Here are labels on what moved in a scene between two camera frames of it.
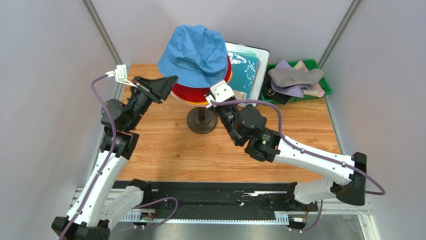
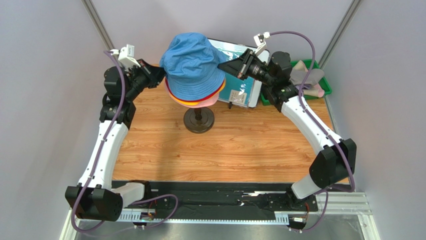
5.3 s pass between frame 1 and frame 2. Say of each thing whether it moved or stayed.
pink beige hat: stayed
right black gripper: moved
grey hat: stayed
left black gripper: moved
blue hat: moved
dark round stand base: stayed
